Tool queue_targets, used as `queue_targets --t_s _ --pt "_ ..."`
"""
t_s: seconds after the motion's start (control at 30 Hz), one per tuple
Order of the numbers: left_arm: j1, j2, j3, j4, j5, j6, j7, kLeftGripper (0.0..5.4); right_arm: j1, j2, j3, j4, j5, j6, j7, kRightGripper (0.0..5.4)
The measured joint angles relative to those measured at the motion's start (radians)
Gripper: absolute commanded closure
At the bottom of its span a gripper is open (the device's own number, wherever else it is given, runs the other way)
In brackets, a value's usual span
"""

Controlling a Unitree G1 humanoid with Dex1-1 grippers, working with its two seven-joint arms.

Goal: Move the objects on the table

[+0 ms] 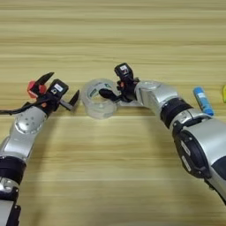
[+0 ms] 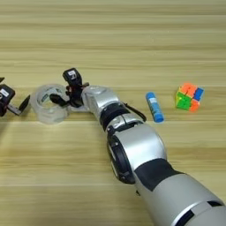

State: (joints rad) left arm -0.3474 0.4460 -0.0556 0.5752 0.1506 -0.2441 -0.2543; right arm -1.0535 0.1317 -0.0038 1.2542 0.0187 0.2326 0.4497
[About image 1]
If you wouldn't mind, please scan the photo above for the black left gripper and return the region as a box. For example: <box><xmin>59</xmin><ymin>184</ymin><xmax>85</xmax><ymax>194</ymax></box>
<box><xmin>29</xmin><ymin>72</ymin><xmax>81</xmax><ymax>117</ymax></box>

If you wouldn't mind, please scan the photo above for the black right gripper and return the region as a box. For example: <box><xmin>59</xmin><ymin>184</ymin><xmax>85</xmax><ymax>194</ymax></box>
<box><xmin>98</xmin><ymin>76</ymin><xmax>141</xmax><ymax>102</ymax></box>

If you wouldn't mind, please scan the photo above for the clear tape roll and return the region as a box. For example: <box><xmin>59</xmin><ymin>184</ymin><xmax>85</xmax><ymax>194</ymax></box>
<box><xmin>79</xmin><ymin>78</ymin><xmax>122</xmax><ymax>120</ymax></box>

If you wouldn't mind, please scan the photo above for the red cube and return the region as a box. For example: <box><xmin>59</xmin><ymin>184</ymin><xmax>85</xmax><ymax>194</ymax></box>
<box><xmin>26</xmin><ymin>80</ymin><xmax>48</xmax><ymax>100</ymax></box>

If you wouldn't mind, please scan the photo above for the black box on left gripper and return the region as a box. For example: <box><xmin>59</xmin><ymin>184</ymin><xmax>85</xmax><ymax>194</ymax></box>
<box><xmin>46</xmin><ymin>79</ymin><xmax>70</xmax><ymax>100</ymax></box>

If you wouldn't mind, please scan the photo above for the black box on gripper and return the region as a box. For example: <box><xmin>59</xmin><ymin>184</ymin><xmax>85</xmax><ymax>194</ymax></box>
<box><xmin>114</xmin><ymin>62</ymin><xmax>134</xmax><ymax>80</ymax></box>
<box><xmin>46</xmin><ymin>79</ymin><xmax>70</xmax><ymax>100</ymax></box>

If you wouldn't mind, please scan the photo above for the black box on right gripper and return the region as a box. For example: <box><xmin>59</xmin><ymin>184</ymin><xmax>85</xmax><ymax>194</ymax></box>
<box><xmin>114</xmin><ymin>62</ymin><xmax>134</xmax><ymax>80</ymax></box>

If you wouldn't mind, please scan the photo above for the blue glue stick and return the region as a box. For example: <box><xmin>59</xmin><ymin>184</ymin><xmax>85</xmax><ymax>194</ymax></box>
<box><xmin>192</xmin><ymin>87</ymin><xmax>215</xmax><ymax>117</ymax></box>

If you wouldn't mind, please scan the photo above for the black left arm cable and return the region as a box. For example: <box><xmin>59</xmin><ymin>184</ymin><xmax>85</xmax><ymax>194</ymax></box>
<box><xmin>0</xmin><ymin>100</ymin><xmax>42</xmax><ymax>117</ymax></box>

